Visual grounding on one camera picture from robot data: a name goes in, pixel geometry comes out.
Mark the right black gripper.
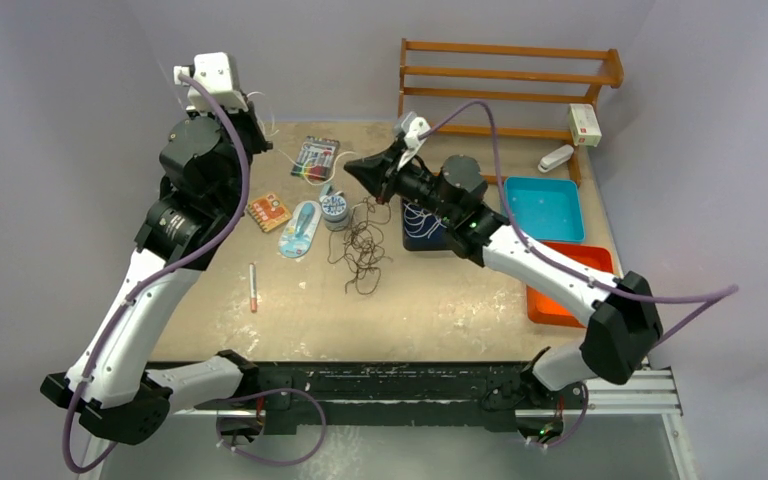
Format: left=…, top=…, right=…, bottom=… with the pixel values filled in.
left=345, top=141, right=458, bottom=223

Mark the brown cable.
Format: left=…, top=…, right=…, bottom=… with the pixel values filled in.
left=327, top=195, right=395, bottom=297

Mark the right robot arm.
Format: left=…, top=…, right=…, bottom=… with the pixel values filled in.
left=343, top=141, right=663, bottom=407

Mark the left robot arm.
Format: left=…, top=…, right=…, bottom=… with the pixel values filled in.
left=41, top=110, right=271, bottom=445

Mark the cleaning gel jar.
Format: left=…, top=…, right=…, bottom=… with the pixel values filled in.
left=320, top=194, right=351, bottom=231

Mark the marker pen pack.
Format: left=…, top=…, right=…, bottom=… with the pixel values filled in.
left=290, top=136, right=341, bottom=182

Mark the dark blue tray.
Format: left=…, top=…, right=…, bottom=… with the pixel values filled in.
left=400, top=199, right=448, bottom=252

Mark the red pen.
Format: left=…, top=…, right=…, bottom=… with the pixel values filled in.
left=248, top=263, right=258, bottom=313

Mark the light blue tray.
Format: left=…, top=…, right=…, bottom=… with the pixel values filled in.
left=504, top=177, right=586, bottom=244

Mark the white staples box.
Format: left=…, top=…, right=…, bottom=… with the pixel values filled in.
left=567, top=103, right=602, bottom=147

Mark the orange tray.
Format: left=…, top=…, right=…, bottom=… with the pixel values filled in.
left=524, top=241, right=617, bottom=329

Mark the wooden rack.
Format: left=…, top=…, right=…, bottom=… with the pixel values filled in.
left=395, top=37, right=624, bottom=185

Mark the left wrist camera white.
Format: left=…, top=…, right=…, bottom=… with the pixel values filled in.
left=173, top=52, right=250, bottom=113

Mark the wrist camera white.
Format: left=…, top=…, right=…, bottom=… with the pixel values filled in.
left=394, top=111, right=431, bottom=171
left=173, top=52, right=250, bottom=113

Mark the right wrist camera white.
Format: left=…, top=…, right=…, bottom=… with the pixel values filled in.
left=394, top=111, right=431, bottom=171

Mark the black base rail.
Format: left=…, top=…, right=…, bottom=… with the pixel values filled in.
left=193, top=349, right=587, bottom=437

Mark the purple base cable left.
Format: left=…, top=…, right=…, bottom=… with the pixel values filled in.
left=215, top=386, right=328, bottom=467

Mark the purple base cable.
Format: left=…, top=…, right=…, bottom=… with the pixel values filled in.
left=215, top=386, right=328, bottom=467
left=526, top=390, right=591, bottom=452

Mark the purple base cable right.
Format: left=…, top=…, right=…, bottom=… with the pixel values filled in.
left=526, top=390, right=591, bottom=452

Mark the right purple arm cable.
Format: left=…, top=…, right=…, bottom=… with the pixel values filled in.
left=423, top=99, right=740, bottom=346

